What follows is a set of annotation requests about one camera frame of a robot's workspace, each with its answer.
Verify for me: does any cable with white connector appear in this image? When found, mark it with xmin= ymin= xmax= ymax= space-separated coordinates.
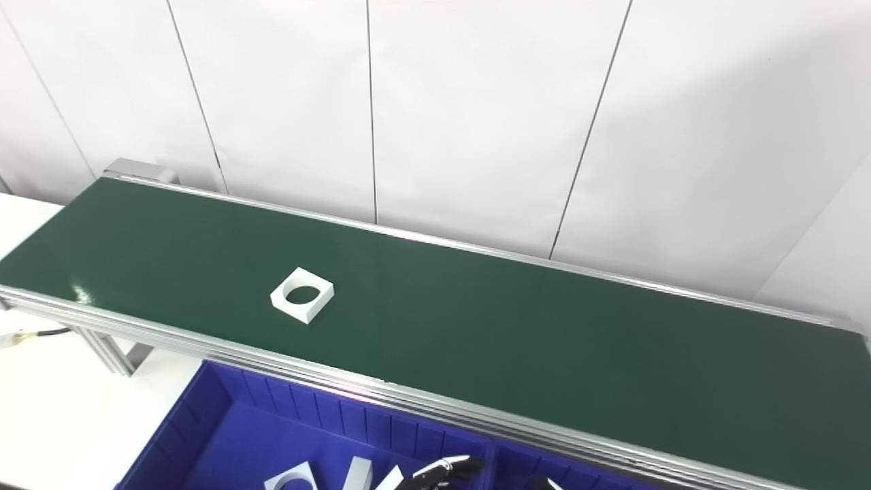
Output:
xmin=0 ymin=327 xmax=72 ymax=350

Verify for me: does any white square ring part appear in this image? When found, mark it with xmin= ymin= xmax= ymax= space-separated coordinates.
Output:
xmin=270 ymin=267 xmax=335 ymax=325
xmin=264 ymin=461 xmax=321 ymax=490
xmin=346 ymin=457 xmax=374 ymax=490

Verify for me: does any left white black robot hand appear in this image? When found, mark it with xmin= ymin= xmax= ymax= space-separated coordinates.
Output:
xmin=374 ymin=455 xmax=485 ymax=490

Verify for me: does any blue bin with black parts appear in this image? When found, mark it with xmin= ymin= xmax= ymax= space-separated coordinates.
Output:
xmin=490 ymin=439 xmax=681 ymax=490

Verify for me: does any blue bin with white parts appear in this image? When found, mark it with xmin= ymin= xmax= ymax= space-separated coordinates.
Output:
xmin=116 ymin=359 xmax=497 ymax=490

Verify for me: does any aluminium conveyor leg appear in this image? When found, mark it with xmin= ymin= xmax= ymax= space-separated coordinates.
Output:
xmin=68 ymin=325 xmax=156 ymax=377

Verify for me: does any green conveyor belt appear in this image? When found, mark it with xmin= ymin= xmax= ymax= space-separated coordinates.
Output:
xmin=0 ymin=176 xmax=871 ymax=490

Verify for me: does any grey conveyor end housing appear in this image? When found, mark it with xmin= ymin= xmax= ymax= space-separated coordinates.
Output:
xmin=102 ymin=158 xmax=181 ymax=186

